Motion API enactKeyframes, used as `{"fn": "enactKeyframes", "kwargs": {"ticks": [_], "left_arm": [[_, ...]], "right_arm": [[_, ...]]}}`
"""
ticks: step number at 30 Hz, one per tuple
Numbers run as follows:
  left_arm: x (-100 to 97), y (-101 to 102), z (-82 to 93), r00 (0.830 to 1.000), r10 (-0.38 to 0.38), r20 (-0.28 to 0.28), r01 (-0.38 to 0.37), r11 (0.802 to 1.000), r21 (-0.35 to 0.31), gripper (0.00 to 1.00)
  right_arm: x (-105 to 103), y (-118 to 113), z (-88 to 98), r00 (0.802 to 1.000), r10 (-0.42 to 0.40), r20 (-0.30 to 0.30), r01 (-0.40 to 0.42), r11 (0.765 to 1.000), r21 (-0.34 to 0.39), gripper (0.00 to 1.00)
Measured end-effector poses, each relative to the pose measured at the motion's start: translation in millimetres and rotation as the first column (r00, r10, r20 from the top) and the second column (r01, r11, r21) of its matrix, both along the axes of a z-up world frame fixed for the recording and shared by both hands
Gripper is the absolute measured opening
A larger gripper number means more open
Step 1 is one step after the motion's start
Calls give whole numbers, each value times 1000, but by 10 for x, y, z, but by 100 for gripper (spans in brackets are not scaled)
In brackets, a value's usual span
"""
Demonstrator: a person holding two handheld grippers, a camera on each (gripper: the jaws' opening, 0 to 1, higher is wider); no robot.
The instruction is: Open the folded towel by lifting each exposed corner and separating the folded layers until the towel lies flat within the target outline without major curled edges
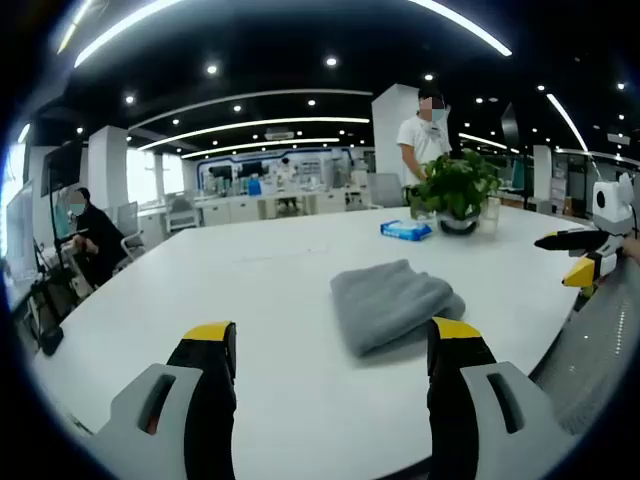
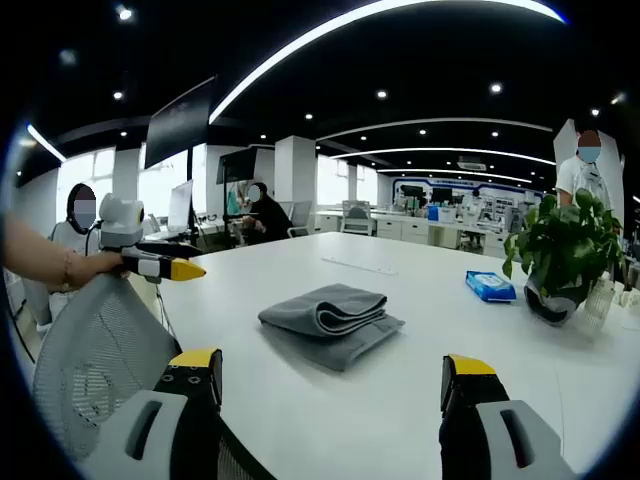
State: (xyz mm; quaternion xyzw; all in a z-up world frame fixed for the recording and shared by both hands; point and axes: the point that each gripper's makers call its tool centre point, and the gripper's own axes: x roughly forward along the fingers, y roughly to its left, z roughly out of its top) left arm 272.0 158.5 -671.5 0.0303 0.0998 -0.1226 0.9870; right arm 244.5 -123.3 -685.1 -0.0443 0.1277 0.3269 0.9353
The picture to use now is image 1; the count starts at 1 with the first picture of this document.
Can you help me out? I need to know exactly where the potted green plant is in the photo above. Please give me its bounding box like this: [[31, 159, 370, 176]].
[[403, 148, 503, 237]]

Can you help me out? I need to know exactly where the small black device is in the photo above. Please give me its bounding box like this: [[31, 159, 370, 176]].
[[39, 324, 66, 358]]

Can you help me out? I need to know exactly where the clear glass jar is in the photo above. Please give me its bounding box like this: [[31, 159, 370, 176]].
[[479, 196, 503, 234]]

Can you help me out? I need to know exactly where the grey towel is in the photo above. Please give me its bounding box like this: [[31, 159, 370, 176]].
[[329, 258, 467, 358]]

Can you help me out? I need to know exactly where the black monitor screen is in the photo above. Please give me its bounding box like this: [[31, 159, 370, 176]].
[[41, 141, 84, 197]]

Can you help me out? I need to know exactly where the grey office chair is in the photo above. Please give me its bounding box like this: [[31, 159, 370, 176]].
[[164, 196, 202, 234], [367, 172, 404, 209], [116, 201, 147, 262]]

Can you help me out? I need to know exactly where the blue wet wipes packet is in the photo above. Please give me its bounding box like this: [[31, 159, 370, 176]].
[[379, 218, 433, 243]]

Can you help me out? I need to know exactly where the long ceiling light strip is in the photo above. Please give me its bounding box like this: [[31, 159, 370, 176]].
[[73, 0, 187, 69], [407, 0, 514, 58]]

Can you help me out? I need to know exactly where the grey mesh chair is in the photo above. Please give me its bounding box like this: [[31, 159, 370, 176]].
[[528, 259, 640, 437]]

